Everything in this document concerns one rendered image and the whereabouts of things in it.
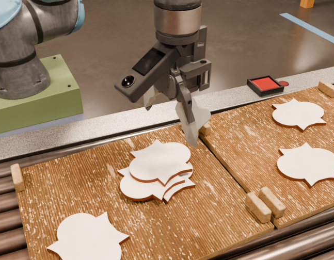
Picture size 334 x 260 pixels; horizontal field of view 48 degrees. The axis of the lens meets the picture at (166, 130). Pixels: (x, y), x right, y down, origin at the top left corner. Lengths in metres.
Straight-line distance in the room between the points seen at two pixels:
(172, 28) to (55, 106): 0.55
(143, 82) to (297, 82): 0.67
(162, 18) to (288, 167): 0.42
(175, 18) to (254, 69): 2.63
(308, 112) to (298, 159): 0.19
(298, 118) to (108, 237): 0.55
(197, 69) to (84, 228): 0.34
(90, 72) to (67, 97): 2.07
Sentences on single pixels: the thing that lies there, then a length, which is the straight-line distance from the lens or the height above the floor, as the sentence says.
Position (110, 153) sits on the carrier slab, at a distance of 0.85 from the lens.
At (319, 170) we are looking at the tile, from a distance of 0.84.
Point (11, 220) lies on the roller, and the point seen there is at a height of 0.92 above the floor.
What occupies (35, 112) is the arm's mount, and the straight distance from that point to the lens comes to 1.07.
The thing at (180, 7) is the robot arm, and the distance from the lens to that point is 0.59.
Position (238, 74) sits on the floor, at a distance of 3.10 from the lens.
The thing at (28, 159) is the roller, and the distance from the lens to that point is 0.90.
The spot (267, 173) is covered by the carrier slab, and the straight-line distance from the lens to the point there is 0.82.
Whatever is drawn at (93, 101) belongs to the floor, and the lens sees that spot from 2.76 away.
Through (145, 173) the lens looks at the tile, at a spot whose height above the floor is 0.96.
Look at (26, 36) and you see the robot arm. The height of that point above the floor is 1.09.
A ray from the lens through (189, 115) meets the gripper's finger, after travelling 0.64.
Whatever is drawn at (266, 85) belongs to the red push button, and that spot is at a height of 0.93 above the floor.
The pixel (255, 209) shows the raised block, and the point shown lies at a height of 0.95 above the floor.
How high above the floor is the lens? 1.49
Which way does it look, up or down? 38 degrees down
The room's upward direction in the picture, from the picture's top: straight up
